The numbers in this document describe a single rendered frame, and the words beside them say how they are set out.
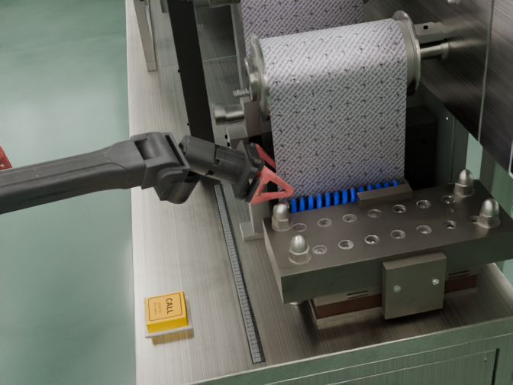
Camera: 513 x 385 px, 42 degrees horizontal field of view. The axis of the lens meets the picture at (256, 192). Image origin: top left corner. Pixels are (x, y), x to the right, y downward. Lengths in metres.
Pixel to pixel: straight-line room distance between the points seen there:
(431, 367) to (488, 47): 0.53
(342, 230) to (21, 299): 1.89
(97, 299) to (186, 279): 1.44
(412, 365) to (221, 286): 0.37
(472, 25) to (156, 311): 0.70
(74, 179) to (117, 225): 2.05
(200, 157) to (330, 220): 0.25
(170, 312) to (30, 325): 1.55
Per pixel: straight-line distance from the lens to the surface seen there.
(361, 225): 1.13
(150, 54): 2.14
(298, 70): 1.09
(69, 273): 2.86
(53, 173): 1.00
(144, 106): 1.93
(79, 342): 2.54
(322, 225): 1.15
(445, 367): 1.22
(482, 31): 1.09
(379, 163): 1.21
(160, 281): 1.28
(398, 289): 1.10
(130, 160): 1.03
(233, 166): 1.10
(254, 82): 1.11
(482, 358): 1.24
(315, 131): 1.14
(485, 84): 1.11
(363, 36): 1.13
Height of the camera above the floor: 1.72
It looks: 34 degrees down
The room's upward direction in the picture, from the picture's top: 7 degrees counter-clockwise
